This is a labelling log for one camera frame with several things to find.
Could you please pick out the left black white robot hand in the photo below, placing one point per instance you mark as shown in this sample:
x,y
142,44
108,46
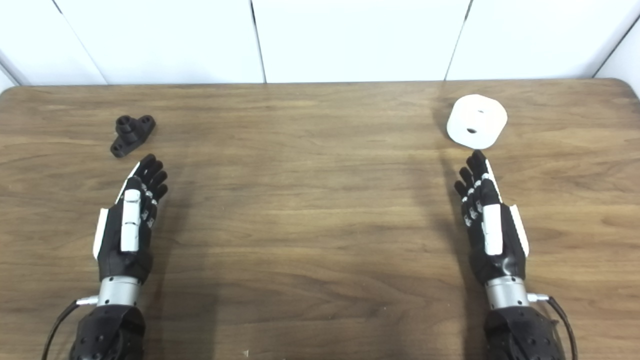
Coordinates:
x,y
112,250

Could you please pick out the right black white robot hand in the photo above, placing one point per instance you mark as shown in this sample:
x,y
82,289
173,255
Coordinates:
x,y
510,255

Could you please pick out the black flanged holder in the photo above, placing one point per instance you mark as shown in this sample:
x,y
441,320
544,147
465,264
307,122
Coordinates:
x,y
131,135

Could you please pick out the round white piece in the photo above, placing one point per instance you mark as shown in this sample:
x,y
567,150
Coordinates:
x,y
482,120

